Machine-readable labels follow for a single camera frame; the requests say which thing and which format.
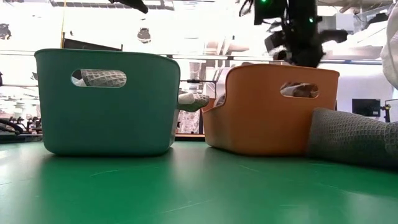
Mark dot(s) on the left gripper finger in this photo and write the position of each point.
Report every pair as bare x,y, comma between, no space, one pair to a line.
133,3

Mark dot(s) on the dark grey checked towel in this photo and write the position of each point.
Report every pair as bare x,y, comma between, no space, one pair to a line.
303,91

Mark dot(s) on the white brown-checked waffle towel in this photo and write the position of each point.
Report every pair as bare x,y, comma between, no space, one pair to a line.
104,78

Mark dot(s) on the orange plastic basket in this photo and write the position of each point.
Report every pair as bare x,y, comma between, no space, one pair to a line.
258,124

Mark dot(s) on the plain white towel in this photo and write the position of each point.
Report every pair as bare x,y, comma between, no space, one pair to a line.
186,98
391,56

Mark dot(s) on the dark grey waffle towel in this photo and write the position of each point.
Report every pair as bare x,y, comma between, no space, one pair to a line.
220,100
348,137

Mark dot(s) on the teal plastic basket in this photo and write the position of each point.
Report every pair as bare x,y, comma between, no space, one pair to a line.
109,124

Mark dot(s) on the black ceiling spotlight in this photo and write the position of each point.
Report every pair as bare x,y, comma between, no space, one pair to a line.
144,35
4,31

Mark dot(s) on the black standing panel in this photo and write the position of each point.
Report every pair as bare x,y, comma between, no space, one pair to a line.
93,46

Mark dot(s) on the black background monitor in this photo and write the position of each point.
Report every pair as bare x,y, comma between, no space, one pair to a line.
367,107

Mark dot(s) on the black tripod stand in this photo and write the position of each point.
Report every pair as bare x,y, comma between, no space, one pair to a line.
387,109

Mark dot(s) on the white patterned sheet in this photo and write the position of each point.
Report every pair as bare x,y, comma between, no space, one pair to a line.
189,123

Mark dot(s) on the green table mat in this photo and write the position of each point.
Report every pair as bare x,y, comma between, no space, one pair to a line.
199,186

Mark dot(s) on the black background frame stand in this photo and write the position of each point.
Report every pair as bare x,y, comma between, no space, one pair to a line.
194,81

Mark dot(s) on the black table frame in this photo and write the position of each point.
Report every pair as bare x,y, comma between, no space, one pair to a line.
189,139

